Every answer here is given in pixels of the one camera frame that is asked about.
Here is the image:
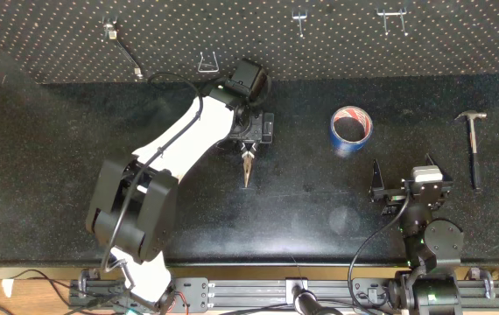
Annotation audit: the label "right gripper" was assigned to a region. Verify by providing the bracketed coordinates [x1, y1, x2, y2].
[369, 152, 454, 216]

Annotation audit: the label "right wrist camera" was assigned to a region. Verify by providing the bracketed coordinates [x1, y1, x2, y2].
[411, 164, 445, 185]

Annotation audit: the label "black pegboard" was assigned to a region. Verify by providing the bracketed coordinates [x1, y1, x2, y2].
[0, 0, 499, 85]

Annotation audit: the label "pliers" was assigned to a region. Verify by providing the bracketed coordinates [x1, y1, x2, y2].
[239, 142, 258, 190]

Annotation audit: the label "roll of blue tape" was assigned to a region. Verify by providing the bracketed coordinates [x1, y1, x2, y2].
[329, 104, 375, 155]

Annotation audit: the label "mounting rail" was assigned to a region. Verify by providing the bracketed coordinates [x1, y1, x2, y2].
[68, 266, 499, 315]

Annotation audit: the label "hammer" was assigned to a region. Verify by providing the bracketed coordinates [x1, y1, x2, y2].
[453, 109, 488, 192]

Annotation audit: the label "black cable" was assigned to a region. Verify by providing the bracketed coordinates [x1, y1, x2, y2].
[346, 189, 412, 314]
[100, 71, 205, 275]

